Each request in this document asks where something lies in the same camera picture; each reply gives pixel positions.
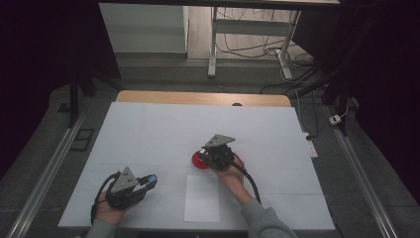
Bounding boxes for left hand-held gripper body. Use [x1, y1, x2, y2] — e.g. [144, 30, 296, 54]
[105, 167, 149, 211]

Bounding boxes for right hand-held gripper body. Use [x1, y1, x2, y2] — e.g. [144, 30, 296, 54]
[201, 133, 238, 172]

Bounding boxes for round red ink pad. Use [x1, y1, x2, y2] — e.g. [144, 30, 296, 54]
[191, 150, 211, 172]

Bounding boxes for person's left hand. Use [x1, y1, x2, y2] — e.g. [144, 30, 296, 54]
[94, 190, 134, 226]

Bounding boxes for person's right hand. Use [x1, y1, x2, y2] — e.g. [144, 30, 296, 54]
[214, 154, 248, 195]

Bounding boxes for white paper sheet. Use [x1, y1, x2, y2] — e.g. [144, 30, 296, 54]
[183, 175, 221, 223]

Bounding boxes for large white table cover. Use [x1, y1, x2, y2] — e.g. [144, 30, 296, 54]
[57, 101, 336, 231]

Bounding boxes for white power strip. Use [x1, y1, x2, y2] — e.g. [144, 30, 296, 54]
[301, 132, 319, 159]

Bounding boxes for black metal stand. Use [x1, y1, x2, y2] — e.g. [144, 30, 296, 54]
[67, 65, 124, 129]
[296, 13, 380, 137]

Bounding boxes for white cabinet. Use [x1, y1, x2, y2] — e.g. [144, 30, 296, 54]
[98, 3, 189, 55]

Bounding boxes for dark curtain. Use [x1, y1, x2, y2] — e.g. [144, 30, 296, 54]
[291, 0, 420, 207]
[0, 0, 121, 181]

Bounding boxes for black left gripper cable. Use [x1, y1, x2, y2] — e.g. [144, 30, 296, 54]
[90, 171, 122, 226]

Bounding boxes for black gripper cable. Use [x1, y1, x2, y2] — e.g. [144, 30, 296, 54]
[231, 159, 263, 205]
[90, 171, 122, 226]

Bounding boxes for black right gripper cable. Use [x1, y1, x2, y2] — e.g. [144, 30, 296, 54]
[231, 159, 263, 205]

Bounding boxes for metal floor rail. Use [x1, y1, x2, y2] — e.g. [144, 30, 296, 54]
[6, 113, 87, 238]
[325, 105, 399, 238]

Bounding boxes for tangle of black floor cables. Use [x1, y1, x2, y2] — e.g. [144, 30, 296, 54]
[216, 8, 318, 95]

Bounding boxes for white metal desk frame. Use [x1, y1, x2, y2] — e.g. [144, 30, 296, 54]
[207, 6, 302, 80]

